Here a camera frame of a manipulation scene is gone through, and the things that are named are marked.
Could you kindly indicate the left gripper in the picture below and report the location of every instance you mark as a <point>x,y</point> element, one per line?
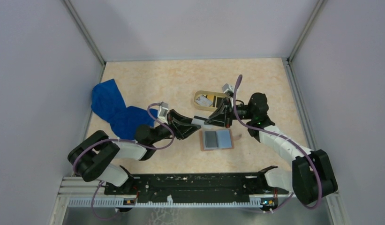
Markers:
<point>181,131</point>

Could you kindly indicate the blue cloth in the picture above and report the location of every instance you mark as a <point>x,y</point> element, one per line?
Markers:
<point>108,104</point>

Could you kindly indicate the white card in tray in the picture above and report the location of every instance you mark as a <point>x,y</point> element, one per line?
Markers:
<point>203,101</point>

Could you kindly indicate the black card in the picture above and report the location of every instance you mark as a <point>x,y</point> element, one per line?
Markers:
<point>217,101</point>
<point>210,139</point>

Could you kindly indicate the white card being carried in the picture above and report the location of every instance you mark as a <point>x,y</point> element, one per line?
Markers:
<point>199,120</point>

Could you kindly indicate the beige oval tray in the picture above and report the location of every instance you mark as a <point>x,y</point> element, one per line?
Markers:
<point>210,95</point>

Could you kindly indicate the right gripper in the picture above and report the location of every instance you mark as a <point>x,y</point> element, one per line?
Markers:
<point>224,108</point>

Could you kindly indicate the aluminium frame rail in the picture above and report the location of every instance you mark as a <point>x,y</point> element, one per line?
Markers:
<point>83,193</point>

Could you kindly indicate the tan leather card holder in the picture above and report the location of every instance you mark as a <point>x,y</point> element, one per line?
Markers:
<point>222,139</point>

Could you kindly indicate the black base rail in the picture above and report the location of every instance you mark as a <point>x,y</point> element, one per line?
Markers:
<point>193,187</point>

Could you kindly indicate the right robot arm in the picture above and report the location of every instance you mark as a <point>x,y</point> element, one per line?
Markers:
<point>311,176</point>

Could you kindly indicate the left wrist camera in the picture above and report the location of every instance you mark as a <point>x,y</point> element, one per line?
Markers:
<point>163,111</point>

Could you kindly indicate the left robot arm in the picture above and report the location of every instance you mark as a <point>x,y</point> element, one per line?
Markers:
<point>92,159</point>

